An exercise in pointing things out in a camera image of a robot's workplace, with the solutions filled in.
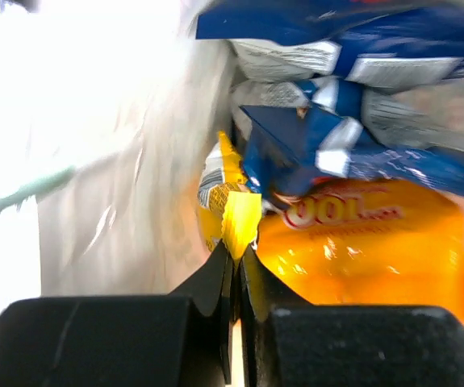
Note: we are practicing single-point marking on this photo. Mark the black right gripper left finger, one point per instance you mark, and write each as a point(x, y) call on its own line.
point(182, 338)

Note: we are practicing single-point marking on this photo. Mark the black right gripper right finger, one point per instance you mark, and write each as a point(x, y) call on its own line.
point(288, 341)

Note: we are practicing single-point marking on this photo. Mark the large orange snack bag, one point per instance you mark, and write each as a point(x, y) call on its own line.
point(359, 242)

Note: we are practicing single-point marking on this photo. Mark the yellow M&M's packet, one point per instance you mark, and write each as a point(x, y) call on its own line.
point(228, 211)

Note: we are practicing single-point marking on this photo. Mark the green printed paper gift bag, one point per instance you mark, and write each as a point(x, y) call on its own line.
point(107, 111)

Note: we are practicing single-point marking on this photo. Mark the dark blue Burts crisps bag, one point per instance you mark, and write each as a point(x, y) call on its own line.
point(388, 45)

